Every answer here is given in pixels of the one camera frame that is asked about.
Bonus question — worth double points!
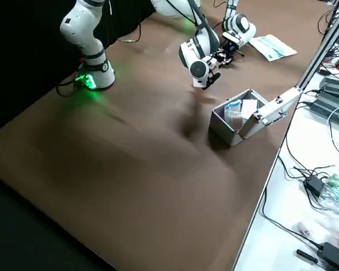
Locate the brown plaster packet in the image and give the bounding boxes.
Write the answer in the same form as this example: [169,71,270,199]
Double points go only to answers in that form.
[228,116,245,131]

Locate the white blue mask packet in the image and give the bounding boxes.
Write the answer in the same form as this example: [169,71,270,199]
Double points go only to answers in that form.
[254,34,298,62]
[249,38,275,62]

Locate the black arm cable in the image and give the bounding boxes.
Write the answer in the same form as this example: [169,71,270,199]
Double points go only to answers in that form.
[117,22,142,43]

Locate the black cylindrical plug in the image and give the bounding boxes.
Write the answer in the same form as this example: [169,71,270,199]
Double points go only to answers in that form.
[296,248,319,265]

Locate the clear bag green parts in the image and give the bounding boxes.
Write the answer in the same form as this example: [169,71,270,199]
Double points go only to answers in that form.
[319,173,339,217]

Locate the black base cable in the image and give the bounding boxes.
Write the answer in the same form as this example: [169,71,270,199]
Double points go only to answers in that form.
[55,75,84,98]

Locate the small black adapter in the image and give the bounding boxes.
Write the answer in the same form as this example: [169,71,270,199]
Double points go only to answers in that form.
[303,175,325,198]

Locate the blue white medicine packet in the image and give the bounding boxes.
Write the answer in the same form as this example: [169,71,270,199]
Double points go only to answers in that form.
[224,100,242,112]

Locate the large black charger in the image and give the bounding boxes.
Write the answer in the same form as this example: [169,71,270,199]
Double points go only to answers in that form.
[318,241,339,270]

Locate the white side desk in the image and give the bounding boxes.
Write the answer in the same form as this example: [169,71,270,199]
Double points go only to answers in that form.
[233,0,339,271]

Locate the black power brick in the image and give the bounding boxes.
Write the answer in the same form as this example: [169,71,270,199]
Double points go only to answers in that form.
[319,77,339,98]
[310,94,339,128]

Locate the aluminium frame post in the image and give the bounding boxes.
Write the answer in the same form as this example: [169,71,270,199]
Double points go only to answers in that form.
[297,0,339,91]

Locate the silver aluminium case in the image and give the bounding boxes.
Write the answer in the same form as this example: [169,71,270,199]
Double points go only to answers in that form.
[208,88,302,147]

